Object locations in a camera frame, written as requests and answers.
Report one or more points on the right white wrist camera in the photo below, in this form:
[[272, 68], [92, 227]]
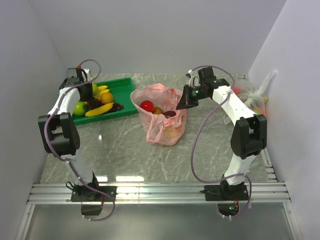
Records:
[[191, 78]]

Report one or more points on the orange fake orange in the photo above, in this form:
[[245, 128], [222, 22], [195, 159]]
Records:
[[106, 98]]

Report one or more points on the yellow fake banana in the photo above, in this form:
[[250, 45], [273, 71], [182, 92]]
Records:
[[99, 111]]

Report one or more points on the aluminium mounting rail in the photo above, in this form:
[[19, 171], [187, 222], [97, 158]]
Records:
[[156, 193]]

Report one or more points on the dark red fake fruit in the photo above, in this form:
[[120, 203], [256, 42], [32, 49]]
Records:
[[169, 114]]

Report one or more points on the clear bag of fruits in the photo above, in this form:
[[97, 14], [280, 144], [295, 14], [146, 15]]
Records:
[[254, 99]]

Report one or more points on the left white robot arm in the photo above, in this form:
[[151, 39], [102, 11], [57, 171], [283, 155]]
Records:
[[60, 136]]

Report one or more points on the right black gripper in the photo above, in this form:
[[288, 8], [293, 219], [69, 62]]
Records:
[[186, 101]]

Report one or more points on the green fake pear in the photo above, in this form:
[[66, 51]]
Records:
[[94, 88]]

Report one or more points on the brown fake kiwi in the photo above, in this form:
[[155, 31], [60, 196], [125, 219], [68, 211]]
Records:
[[157, 111]]

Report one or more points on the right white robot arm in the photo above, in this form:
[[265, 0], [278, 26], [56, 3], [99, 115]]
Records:
[[249, 136]]

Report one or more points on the green plastic tray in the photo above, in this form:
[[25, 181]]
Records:
[[121, 89]]

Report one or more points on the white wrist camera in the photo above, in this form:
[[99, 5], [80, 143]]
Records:
[[191, 78], [86, 74]]

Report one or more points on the green fake apple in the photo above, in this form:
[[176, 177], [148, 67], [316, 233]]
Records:
[[80, 109]]

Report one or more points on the small yellow banana bunch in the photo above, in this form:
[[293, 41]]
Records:
[[101, 90]]

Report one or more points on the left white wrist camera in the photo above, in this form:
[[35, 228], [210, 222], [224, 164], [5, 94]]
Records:
[[86, 74]]

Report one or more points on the red fake apple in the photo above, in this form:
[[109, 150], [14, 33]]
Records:
[[147, 105]]

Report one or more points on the pink plastic bag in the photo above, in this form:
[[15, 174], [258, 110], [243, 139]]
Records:
[[154, 125]]

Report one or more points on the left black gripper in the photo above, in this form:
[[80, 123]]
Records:
[[90, 96]]

